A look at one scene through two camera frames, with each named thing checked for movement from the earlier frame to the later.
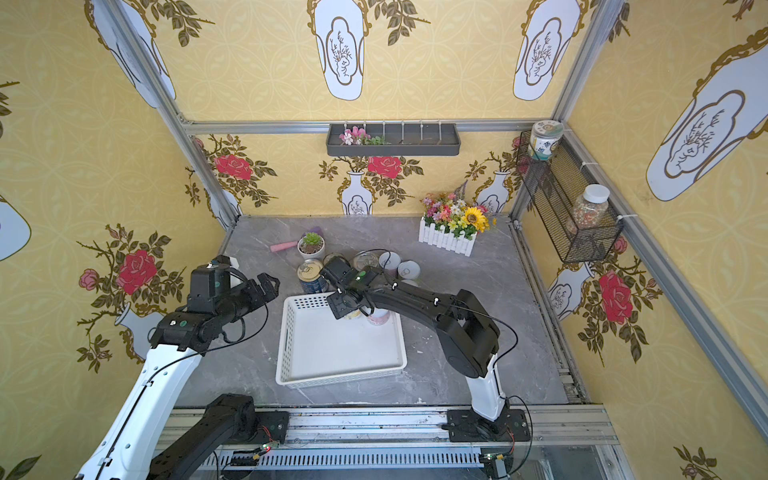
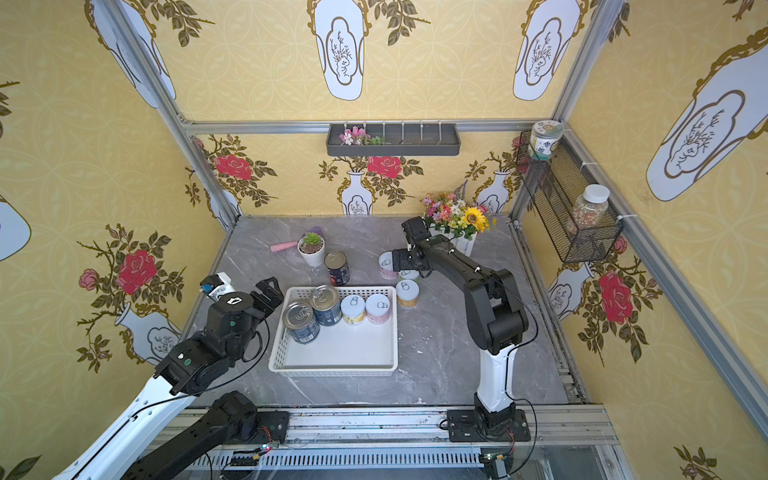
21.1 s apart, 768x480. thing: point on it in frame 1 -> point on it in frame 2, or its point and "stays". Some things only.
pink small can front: (379, 316) stays
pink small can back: (392, 261) stays
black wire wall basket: (556, 184) stays
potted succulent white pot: (311, 246) stays
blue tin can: (310, 278) -> (300, 321)
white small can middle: (408, 269) stays
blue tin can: (365, 259) -> (326, 305)
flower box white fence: (448, 222) stays
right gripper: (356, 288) -> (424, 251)
